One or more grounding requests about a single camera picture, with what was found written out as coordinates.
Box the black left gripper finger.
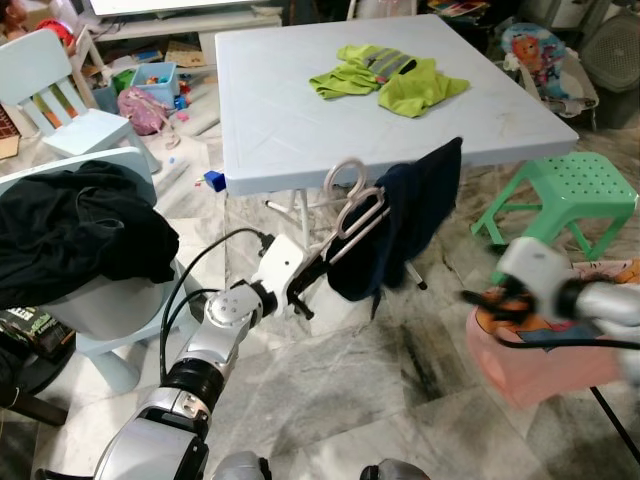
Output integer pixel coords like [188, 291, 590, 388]
[308, 246, 351, 285]

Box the dark navy garment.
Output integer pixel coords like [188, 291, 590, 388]
[326, 137, 465, 303]

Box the black garment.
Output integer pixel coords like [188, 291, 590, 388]
[0, 160, 181, 311]

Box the pink cartoon child garment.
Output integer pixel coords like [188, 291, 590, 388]
[464, 258, 640, 408]

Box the green plastic stool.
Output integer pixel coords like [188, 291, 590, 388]
[472, 152, 639, 286]

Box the light blue plastic table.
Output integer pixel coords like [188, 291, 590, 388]
[214, 13, 581, 293]

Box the yellow-green garment grey stripe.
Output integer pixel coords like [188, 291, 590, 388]
[308, 43, 419, 101]

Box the grey right robot leg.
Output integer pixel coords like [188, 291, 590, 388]
[360, 459, 433, 480]

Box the grey robot leg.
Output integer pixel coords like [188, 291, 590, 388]
[213, 451, 273, 480]
[360, 459, 433, 480]

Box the grey left robot leg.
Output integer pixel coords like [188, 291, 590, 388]
[213, 451, 273, 480]

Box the light blue curved-back chair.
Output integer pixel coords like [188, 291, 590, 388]
[0, 147, 206, 393]

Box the pink child backpack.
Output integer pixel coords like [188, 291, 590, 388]
[117, 86, 178, 137]

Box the colourful baby bouncer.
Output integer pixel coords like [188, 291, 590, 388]
[500, 22, 603, 118]

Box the blue toy storage bin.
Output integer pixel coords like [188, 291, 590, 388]
[128, 61, 183, 109]

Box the light blue slat-back chair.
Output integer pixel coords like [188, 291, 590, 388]
[0, 29, 138, 163]

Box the black printed box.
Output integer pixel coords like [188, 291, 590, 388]
[0, 304, 79, 421]

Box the white low cabinet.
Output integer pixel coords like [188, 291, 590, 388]
[78, 0, 288, 43]

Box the red toy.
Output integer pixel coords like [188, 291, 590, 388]
[38, 17, 81, 51]

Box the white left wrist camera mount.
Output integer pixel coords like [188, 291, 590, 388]
[250, 233, 306, 301]

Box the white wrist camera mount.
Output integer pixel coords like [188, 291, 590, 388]
[250, 233, 306, 301]
[495, 238, 573, 313]

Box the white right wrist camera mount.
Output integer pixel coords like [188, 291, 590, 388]
[495, 238, 573, 313]

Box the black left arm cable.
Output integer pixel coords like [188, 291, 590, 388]
[158, 228, 276, 386]
[165, 288, 223, 351]

